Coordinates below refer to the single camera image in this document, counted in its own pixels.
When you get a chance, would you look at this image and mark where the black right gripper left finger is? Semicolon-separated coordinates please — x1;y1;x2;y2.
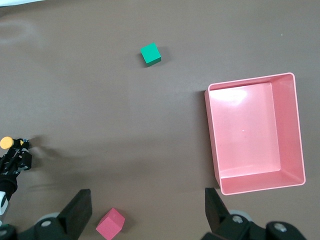
19;188;93;240

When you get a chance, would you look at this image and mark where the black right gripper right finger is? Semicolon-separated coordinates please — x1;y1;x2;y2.
201;187;309;240

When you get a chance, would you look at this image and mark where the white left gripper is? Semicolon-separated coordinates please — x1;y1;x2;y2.
0;146;33;216

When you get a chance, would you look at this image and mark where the orange-capped black push button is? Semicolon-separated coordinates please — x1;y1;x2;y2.
0;136;30;151

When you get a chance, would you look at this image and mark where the pink foam cube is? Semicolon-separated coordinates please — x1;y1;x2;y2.
95;207;126;240

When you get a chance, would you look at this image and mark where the pink plastic bin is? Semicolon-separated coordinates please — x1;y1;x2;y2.
204;72;307;196

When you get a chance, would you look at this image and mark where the brown table cover cloth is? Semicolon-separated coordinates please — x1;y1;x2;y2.
0;0;320;240

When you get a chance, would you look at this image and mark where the green foam cube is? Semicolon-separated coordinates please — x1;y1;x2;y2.
139;42;162;68

